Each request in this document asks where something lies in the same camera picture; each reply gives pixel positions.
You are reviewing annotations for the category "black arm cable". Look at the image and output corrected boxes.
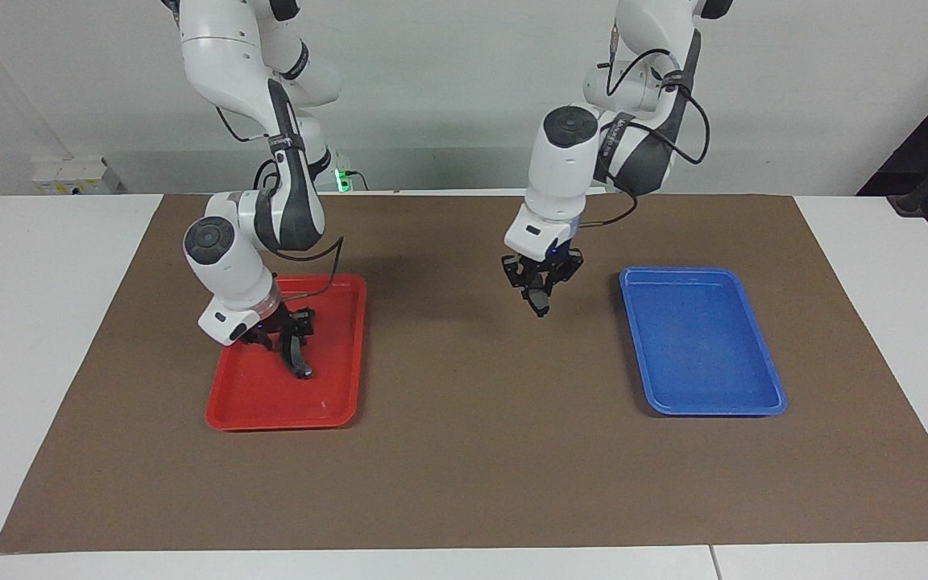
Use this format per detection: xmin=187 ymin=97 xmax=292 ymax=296
xmin=575 ymin=23 xmax=711 ymax=230
xmin=214 ymin=103 xmax=344 ymax=307

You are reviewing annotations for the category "brown table mat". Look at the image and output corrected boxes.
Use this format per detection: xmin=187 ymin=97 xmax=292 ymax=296
xmin=0 ymin=193 xmax=928 ymax=554

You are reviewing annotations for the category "red plastic tray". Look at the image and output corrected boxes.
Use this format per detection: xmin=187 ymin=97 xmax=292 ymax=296
xmin=205 ymin=274 xmax=369 ymax=432

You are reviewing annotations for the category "blue plastic tray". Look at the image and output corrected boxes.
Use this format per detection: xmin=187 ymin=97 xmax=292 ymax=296
xmin=619 ymin=267 xmax=789 ymax=417

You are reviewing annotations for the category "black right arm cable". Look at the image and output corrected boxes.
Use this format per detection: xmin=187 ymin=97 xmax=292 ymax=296
xmin=214 ymin=103 xmax=344 ymax=307

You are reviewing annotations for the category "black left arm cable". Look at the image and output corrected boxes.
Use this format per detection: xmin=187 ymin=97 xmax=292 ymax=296
xmin=575 ymin=23 xmax=711 ymax=230

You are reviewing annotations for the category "curved brake shoe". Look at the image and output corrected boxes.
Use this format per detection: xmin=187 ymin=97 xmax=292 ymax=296
xmin=281 ymin=334 xmax=314 ymax=381

